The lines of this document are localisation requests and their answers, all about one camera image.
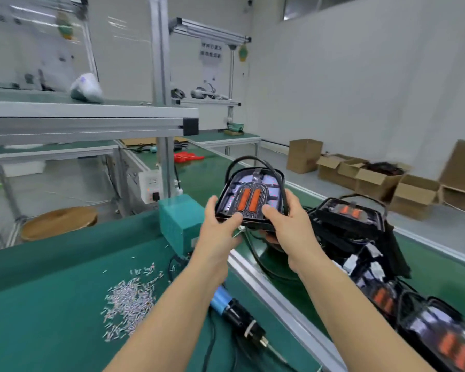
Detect small green workbench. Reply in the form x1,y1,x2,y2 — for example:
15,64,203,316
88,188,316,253
0,139,121,245

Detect flat brown cardboard sheet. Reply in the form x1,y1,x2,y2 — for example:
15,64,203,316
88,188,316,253
438,139,465,218

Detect person's right hand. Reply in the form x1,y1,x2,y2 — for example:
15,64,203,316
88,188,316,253
261,188,327,274

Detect heap of small silver screws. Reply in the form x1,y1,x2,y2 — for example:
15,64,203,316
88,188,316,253
101,263,165,343

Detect person's left forearm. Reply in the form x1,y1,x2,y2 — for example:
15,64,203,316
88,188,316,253
104,263,226,372

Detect round brown wooden stool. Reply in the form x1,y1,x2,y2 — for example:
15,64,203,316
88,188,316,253
20,206,99,242

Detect person's left hand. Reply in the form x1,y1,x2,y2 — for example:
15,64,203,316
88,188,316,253
190,196,245,284

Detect red tool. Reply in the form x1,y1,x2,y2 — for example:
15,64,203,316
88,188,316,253
173,152,206,163

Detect black cover orange strips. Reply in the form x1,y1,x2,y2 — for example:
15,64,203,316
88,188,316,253
231,184,266,216

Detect brown cardboard box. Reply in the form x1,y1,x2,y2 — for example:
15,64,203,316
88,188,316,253
316,154,369,191
287,138,324,174
389,174,441,222
354,161,413,202

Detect teal power supply box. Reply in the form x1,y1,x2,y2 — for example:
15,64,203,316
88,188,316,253
157,194,206,256

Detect green workbench white legs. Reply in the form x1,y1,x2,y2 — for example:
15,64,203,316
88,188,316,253
186,129,263,160

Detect blue black electric screwdriver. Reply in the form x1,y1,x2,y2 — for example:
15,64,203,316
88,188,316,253
209,284,291,365

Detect aluminium shelf frame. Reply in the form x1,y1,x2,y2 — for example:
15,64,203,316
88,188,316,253
0,0,253,202

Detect white power strip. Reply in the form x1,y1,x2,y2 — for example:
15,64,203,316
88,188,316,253
138,168,164,205

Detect person's right forearm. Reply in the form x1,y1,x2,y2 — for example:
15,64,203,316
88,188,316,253
298,255,435,372

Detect white handheld device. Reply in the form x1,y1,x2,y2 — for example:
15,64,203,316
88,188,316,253
70,72,105,104

